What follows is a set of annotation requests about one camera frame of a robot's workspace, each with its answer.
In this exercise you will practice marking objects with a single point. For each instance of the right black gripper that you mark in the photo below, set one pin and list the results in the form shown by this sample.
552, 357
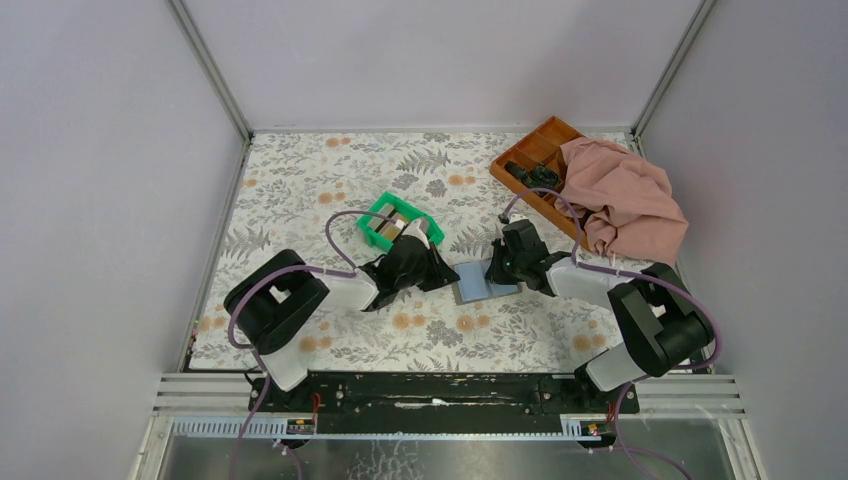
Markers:
502, 266

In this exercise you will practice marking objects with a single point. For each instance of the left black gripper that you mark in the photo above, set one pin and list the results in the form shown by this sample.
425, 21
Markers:
429, 266

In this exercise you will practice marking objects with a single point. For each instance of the grey leather card holder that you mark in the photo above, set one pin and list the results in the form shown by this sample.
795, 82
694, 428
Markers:
473, 287

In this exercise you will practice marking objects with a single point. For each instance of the green plastic bin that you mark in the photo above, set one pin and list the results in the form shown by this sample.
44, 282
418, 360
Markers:
435, 234

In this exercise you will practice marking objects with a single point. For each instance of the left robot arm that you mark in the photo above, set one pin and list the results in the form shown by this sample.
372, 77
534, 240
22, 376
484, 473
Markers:
276, 301

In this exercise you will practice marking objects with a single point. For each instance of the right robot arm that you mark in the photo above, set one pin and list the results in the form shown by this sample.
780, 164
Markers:
660, 324

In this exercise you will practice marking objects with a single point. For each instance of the card stack in bin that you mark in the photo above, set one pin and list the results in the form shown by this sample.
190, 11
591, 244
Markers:
391, 225

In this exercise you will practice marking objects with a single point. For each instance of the dark green patterned cloth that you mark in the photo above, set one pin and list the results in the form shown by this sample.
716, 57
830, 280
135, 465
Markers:
539, 176

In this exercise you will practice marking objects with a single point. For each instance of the orange compartment tray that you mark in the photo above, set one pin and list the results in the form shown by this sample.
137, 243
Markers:
541, 148

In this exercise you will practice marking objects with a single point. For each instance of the pink cloth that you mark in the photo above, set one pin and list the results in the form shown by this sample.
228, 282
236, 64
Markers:
625, 203

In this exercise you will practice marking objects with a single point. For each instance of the floral table mat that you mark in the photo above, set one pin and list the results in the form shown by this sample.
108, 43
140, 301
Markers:
304, 191

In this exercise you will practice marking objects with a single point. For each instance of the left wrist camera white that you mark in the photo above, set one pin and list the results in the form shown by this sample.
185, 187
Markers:
417, 228

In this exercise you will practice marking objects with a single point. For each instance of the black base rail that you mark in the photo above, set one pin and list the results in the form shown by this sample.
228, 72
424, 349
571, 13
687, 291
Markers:
377, 403

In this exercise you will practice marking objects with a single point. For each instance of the aluminium frame post right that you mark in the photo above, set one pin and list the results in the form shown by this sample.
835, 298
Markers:
686, 42

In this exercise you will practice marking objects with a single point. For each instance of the aluminium frame post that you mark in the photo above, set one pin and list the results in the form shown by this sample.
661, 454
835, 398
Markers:
686, 42
207, 63

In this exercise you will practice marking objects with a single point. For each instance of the aluminium frame post left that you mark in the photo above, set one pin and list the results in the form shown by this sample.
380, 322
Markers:
207, 63

